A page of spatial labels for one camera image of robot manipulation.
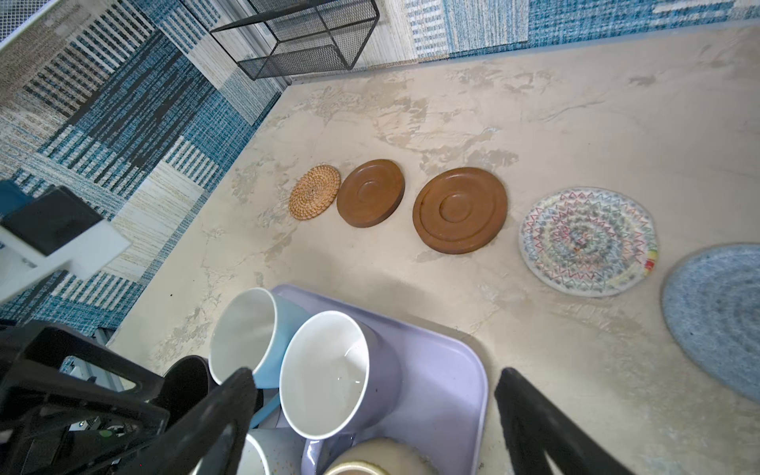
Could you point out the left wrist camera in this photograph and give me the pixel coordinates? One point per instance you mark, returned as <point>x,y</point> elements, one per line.
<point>55,232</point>

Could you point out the black mug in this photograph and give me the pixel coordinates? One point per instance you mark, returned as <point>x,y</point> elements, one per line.
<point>187,382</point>

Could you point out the black wire mesh shelf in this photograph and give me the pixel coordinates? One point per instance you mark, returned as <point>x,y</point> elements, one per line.
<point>308,36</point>

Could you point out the small brown wooden coaster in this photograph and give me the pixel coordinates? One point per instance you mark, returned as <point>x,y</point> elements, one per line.
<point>371,193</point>

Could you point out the large brown wooden coaster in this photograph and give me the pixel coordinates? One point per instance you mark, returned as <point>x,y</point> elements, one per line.
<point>461,210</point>

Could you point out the white wire mesh basket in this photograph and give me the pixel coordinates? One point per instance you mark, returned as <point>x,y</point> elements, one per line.
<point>17,15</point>

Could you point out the beige mug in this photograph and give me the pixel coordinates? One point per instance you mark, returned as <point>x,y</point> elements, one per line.
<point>381,456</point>

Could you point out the blue grey woven coaster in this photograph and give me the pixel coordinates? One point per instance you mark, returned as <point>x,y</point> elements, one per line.
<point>710,304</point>

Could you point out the lavender mug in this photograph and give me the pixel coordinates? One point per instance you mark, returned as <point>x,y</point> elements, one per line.
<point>338,376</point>

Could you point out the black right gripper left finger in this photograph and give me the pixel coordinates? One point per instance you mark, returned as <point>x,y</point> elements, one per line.
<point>209,439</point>

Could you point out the white mug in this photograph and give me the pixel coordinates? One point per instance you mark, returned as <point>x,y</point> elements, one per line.
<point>271,451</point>

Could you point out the lavender plastic tray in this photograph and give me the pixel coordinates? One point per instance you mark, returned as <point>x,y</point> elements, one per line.
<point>444,388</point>

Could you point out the white multicolour woven coaster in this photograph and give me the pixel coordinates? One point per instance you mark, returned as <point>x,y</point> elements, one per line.
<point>588,242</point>

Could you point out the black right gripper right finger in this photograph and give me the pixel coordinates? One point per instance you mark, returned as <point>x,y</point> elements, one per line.
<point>538,434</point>

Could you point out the light blue mug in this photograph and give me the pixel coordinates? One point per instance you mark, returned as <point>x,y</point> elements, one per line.
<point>254,332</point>

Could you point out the woven rattan coaster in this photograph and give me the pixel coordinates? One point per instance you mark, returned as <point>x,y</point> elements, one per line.
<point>315,191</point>

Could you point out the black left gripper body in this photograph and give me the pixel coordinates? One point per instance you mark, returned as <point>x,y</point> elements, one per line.
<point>55,423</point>

